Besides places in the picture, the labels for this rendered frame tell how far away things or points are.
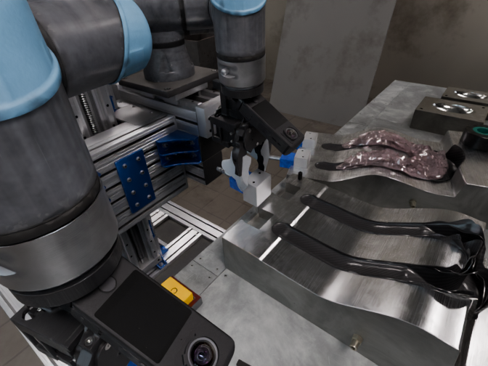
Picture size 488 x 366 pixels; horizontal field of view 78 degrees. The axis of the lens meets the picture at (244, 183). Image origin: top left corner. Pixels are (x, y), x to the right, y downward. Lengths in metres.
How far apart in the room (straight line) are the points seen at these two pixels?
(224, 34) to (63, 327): 0.38
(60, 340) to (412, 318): 0.38
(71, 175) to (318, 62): 3.05
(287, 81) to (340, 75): 0.55
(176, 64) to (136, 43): 0.61
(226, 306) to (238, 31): 0.45
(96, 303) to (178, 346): 0.06
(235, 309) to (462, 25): 3.31
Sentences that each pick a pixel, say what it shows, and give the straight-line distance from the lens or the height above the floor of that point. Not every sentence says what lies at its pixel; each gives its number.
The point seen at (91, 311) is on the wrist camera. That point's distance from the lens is 0.23.
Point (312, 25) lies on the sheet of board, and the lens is 3.25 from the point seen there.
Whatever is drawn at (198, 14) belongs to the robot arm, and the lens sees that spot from 0.55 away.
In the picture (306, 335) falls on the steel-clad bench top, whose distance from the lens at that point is 0.57.
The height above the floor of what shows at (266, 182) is 0.94.
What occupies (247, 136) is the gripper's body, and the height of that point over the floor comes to 1.06.
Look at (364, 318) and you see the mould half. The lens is 0.49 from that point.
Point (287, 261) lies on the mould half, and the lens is 0.54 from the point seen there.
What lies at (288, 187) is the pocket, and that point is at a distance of 0.71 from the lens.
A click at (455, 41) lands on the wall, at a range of 3.60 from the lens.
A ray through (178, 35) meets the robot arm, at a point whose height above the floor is 1.15.
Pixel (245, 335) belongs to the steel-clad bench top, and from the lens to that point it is 0.57.
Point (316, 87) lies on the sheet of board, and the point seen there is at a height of 0.30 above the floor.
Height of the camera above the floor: 1.30
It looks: 36 degrees down
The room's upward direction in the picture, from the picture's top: 3 degrees counter-clockwise
